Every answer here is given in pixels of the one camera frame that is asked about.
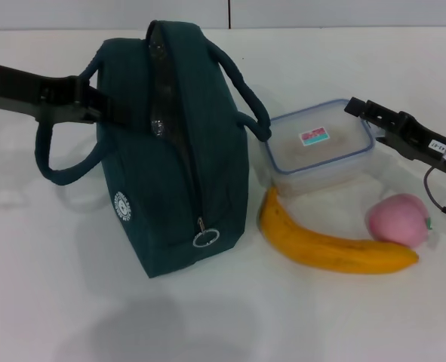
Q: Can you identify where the pink toy peach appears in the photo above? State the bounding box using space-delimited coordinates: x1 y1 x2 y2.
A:
365 192 435 249

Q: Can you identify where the yellow banana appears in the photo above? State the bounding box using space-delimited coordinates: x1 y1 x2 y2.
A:
258 187 420 275

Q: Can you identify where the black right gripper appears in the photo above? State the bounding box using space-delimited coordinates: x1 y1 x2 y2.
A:
343 96 446 177

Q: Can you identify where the clear food container blue rim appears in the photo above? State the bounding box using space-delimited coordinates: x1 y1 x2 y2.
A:
258 98 377 197

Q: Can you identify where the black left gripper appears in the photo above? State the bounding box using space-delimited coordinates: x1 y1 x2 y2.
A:
0 59 151 132

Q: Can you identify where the dark teal lunch bag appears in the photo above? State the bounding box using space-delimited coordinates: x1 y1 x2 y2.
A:
35 19 272 280

